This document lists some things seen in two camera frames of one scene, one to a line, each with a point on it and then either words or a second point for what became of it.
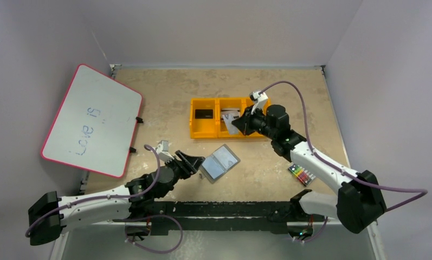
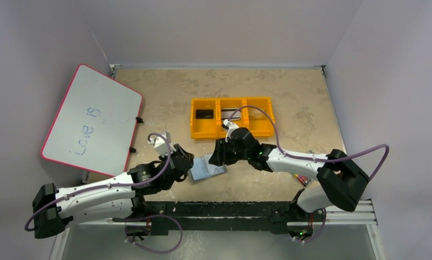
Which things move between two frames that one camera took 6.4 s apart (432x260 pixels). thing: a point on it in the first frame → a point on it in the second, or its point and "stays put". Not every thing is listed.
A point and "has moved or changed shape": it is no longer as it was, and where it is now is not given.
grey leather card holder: x=218 y=163 has moved or changed shape
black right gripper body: x=249 y=122 → x=222 y=152
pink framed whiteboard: x=95 y=127 stays put
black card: x=204 y=114 stays put
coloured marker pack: x=302 y=174 stays put
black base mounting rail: x=167 y=218 stays put
